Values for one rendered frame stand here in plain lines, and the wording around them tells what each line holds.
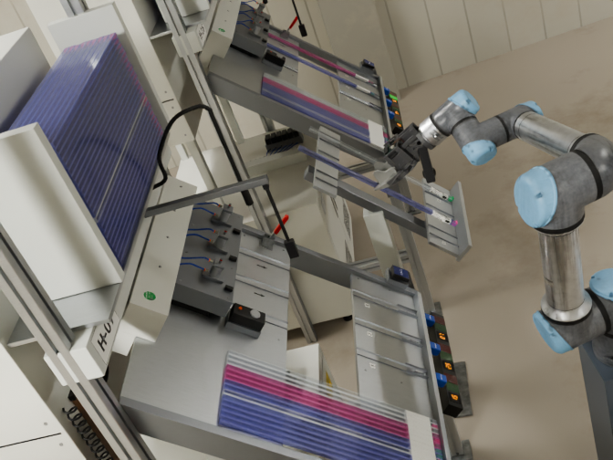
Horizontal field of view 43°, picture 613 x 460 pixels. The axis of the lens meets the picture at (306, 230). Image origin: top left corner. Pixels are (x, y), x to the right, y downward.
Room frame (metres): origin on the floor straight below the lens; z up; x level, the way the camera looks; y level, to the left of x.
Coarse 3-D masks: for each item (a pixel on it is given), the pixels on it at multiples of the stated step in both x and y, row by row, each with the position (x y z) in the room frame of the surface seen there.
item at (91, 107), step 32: (64, 64) 1.65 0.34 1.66; (96, 64) 1.57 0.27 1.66; (128, 64) 1.72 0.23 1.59; (32, 96) 1.52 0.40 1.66; (64, 96) 1.45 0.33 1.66; (96, 96) 1.49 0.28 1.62; (128, 96) 1.64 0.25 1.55; (64, 128) 1.31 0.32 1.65; (96, 128) 1.42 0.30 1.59; (128, 128) 1.56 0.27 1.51; (160, 128) 1.73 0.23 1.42; (64, 160) 1.25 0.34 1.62; (96, 160) 1.36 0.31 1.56; (128, 160) 1.48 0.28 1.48; (96, 192) 1.30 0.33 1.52; (128, 192) 1.41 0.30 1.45; (128, 224) 1.34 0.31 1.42
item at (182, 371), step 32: (256, 256) 1.65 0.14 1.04; (288, 256) 1.69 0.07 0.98; (256, 288) 1.53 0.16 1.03; (288, 288) 1.56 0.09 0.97; (192, 320) 1.37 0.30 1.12; (224, 320) 1.40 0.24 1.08; (160, 352) 1.26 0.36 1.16; (192, 352) 1.28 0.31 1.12; (224, 352) 1.30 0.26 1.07; (256, 352) 1.32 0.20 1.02; (128, 384) 1.17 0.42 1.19; (160, 384) 1.18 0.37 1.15; (192, 384) 1.20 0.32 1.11; (192, 416) 1.12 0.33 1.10
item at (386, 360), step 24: (360, 288) 1.64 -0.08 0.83; (384, 288) 1.66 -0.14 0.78; (360, 312) 1.54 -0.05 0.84; (384, 312) 1.57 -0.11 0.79; (408, 312) 1.59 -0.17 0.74; (360, 336) 1.45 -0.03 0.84; (384, 336) 1.47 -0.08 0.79; (408, 336) 1.49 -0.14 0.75; (360, 360) 1.37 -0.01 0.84; (384, 360) 1.39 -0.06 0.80; (408, 360) 1.41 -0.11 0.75; (360, 384) 1.29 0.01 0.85; (384, 384) 1.31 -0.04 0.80; (408, 384) 1.33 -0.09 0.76; (408, 408) 1.25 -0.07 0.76
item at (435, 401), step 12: (420, 300) 1.62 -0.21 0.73; (420, 312) 1.58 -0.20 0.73; (420, 324) 1.54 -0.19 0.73; (420, 336) 1.51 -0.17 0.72; (432, 360) 1.40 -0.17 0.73; (432, 372) 1.36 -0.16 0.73; (432, 384) 1.32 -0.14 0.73; (432, 396) 1.29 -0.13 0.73; (432, 408) 1.26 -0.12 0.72; (444, 432) 1.18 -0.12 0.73; (444, 444) 1.14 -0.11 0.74; (444, 456) 1.12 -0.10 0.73
